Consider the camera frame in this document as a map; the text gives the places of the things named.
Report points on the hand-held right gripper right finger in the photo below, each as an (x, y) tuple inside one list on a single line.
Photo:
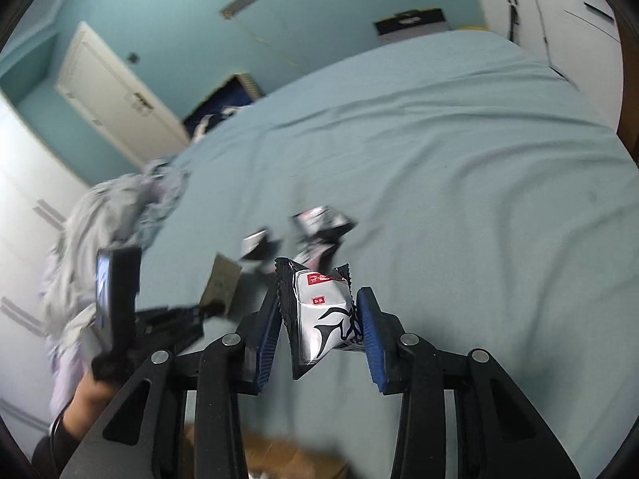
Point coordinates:
[(372, 339)]

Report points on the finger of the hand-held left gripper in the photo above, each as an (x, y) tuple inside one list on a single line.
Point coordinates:
[(169, 312), (174, 337)]

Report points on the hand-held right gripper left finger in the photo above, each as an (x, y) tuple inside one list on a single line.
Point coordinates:
[(267, 339)]

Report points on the white deer-print snack packet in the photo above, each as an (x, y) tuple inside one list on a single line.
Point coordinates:
[(319, 319)]

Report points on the beige paper snack packet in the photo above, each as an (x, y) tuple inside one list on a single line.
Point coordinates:
[(222, 284)]

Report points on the brown cardboard box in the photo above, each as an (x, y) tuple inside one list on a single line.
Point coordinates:
[(279, 454)]

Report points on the pile of black snack packets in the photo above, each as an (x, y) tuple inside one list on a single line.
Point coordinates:
[(319, 222)]

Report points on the person's left forearm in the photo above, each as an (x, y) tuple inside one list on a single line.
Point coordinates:
[(85, 404)]

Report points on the grey crumpled blanket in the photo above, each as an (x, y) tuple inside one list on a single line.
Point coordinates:
[(110, 209)]

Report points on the pink quilt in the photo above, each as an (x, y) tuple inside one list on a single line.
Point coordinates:
[(67, 374)]

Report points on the white wardrobe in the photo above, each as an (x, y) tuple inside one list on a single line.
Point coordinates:
[(30, 239)]

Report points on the white door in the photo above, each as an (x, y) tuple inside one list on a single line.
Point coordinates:
[(110, 95)]

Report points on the dark blue open box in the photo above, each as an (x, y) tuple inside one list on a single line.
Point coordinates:
[(219, 110)]

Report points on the black flat box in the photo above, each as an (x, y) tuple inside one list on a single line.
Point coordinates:
[(412, 21)]

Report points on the white cabinet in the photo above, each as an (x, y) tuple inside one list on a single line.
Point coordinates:
[(564, 25)]

